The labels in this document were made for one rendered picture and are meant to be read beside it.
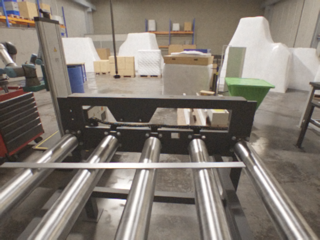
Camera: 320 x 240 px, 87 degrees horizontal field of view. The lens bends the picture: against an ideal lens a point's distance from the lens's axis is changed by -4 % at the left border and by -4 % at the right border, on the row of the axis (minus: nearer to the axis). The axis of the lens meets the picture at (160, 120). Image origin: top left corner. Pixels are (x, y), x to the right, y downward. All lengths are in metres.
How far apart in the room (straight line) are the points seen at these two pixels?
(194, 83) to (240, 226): 3.77
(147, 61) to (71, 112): 8.02
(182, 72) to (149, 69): 4.98
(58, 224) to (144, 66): 8.83
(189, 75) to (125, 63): 5.42
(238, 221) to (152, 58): 8.67
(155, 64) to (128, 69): 1.37
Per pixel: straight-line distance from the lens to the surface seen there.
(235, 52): 4.63
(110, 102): 1.20
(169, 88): 4.65
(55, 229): 0.78
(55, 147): 1.23
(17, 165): 1.15
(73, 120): 1.39
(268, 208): 0.90
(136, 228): 0.69
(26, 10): 14.16
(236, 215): 0.94
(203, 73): 4.31
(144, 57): 9.23
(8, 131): 2.97
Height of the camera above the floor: 1.47
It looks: 23 degrees down
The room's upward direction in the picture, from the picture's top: straight up
